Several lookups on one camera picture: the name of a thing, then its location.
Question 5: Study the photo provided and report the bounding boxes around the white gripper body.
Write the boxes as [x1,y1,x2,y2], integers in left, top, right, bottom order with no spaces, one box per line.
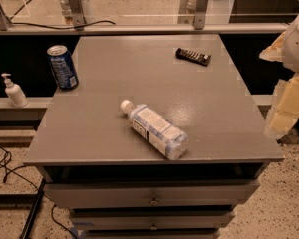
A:
[283,15,299,73]

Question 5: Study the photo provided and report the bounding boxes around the black rxbar chocolate wrapper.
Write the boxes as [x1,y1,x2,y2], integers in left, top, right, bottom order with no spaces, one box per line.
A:
[175,48,211,67]

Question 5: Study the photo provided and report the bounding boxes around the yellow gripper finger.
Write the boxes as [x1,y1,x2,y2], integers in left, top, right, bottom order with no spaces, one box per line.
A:
[264,73,299,139]
[259,32,285,62]

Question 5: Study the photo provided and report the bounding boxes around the white pump lotion bottle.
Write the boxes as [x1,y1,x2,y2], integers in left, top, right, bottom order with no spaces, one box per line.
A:
[1,73,28,108]

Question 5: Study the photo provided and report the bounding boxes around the black floor cables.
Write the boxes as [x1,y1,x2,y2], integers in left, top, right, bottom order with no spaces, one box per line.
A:
[0,136,78,239]

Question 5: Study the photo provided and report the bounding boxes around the upper drawer round knob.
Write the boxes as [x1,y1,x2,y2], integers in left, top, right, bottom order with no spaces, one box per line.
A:
[149,198,158,206]

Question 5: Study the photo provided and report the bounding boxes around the metal post bracket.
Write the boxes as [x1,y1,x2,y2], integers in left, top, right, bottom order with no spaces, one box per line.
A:
[177,0,212,31]
[59,0,86,30]

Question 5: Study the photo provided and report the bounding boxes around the blue soda can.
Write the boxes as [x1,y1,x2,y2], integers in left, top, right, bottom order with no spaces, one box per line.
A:
[47,45,79,91]

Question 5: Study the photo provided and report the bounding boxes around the black cable on rail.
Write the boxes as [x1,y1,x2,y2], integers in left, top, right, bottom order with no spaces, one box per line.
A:
[9,19,117,31]

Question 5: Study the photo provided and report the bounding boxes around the drawer round knob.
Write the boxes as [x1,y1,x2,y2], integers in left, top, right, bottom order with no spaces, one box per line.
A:
[149,198,158,206]
[149,224,158,231]

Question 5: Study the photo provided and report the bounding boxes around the grey drawer cabinet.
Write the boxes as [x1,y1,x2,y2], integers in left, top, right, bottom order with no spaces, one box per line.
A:
[25,35,283,239]

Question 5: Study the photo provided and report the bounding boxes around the blue plastic water bottle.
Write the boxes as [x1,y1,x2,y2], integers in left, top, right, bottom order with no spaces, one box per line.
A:
[121,100,188,160]

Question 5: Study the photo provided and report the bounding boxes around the right metal post bracket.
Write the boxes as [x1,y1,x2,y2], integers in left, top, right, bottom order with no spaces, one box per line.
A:
[177,0,212,31]

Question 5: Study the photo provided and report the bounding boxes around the lower drawer round knob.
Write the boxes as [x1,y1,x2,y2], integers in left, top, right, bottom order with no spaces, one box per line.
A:
[149,224,158,231]

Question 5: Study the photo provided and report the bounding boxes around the left metal post bracket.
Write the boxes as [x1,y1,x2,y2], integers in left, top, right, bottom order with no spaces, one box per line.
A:
[59,0,86,30]

